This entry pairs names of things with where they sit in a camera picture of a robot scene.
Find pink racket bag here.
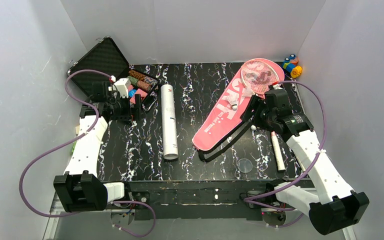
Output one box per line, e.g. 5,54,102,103
192,58,285,163

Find pink badminton racket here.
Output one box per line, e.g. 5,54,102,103
240,59,287,172

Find white shuttlecock tube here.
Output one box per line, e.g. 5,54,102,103
161,84,179,162

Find clear plastic tube lid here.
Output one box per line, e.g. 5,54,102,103
237,158,253,174

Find white feather shuttlecock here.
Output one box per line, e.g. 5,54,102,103
227,92,239,111

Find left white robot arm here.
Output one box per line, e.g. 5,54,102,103
53,78,141,213

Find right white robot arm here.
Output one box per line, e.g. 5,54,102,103
241,89,370,235

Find blue dealer chip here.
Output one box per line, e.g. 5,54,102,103
128,89,137,98

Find green red chip stack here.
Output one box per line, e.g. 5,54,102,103
127,76,153,93

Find brown striped chip stack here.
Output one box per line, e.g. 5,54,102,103
128,69,159,86

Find colourful toy blocks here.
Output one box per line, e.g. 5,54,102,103
281,54,303,79

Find black poker chip case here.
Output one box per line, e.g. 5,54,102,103
67,36,161,96

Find green clip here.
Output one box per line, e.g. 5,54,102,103
71,141,77,155

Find chrome case handle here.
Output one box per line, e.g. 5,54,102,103
142,90,159,113

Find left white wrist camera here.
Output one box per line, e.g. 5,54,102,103
112,77,131,98

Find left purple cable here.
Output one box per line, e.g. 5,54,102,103
19,69,157,238

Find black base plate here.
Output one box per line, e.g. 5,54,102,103
126,180,269,221

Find aluminium rail frame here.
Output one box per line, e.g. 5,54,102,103
43,201,357,240

